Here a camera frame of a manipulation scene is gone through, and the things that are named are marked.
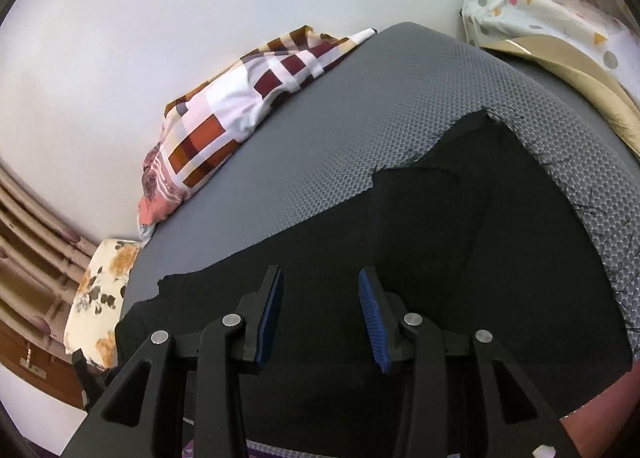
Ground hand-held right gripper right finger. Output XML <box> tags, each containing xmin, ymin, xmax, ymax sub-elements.
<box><xmin>358</xmin><ymin>268</ymin><xmax>581</xmax><ymax>458</ymax></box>

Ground black pants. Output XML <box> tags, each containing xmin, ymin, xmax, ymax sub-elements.
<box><xmin>114</xmin><ymin>110</ymin><xmax>635</xmax><ymax>441</ymax></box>

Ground person's purple clothing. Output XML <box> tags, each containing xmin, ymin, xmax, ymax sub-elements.
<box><xmin>245</xmin><ymin>440</ymin><xmax>313</xmax><ymax>458</ymax></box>

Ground beige blanket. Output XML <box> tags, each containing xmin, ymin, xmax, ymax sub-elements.
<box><xmin>479</xmin><ymin>35</ymin><xmax>640</xmax><ymax>159</ymax></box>

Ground white floral cushion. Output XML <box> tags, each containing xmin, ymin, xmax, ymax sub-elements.
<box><xmin>64</xmin><ymin>238</ymin><xmax>142</xmax><ymax>371</ymax></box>

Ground pink patterned pillow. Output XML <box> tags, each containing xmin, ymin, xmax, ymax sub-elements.
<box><xmin>136</xmin><ymin>142</ymin><xmax>197</xmax><ymax>249</ymax></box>

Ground grey mesh mattress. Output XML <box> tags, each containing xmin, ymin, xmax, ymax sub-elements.
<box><xmin>120</xmin><ymin>22</ymin><xmax>640</xmax><ymax>458</ymax></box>

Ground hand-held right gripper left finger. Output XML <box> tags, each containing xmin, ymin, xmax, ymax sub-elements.
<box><xmin>60</xmin><ymin>265</ymin><xmax>285</xmax><ymax>458</ymax></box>

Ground brown wooden cabinet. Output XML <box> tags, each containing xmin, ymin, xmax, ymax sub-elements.
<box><xmin>0</xmin><ymin>323</ymin><xmax>87</xmax><ymax>410</ymax></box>

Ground checkered pillow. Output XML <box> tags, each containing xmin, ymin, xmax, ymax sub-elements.
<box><xmin>159</xmin><ymin>25</ymin><xmax>378</xmax><ymax>189</ymax></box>

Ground beige curtain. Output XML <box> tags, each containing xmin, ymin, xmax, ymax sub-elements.
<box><xmin>0</xmin><ymin>158</ymin><xmax>98</xmax><ymax>364</ymax></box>

